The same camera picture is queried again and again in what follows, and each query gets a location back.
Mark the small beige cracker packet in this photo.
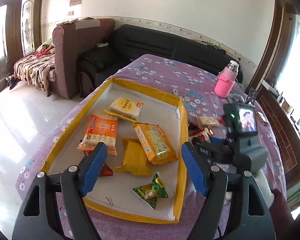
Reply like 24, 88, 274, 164
197, 116, 220, 127

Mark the yellow biscuit pack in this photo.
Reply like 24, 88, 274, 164
133, 122, 178, 165

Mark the dark red jujube snack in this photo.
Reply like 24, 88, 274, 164
83, 151, 113, 177

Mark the green pea snack packet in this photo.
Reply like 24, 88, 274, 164
132, 172, 173, 210

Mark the plain yellow snack pack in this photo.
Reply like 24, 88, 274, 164
115, 138, 152, 177

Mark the yellow label cracker pack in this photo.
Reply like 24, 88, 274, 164
103, 98, 144, 122

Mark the orange soda cracker pack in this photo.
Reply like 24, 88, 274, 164
77, 113, 118, 155

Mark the white gloved right hand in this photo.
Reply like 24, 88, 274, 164
255, 169, 275, 208

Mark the purple floral tablecloth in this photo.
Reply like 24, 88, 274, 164
14, 54, 288, 240

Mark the brown wrapped bread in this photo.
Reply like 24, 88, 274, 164
256, 111, 268, 127

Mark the black phone stand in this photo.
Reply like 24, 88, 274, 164
245, 87, 257, 105

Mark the pink knitted thermos bottle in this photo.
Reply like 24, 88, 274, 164
214, 60, 239, 99

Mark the yellow cardboard tray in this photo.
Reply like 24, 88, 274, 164
41, 77, 190, 224

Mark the black sofa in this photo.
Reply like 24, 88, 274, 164
76, 24, 233, 98

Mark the patterned sofa blanket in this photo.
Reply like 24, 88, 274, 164
14, 38, 56, 96

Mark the maroon armchair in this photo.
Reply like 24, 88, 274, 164
50, 18, 115, 99

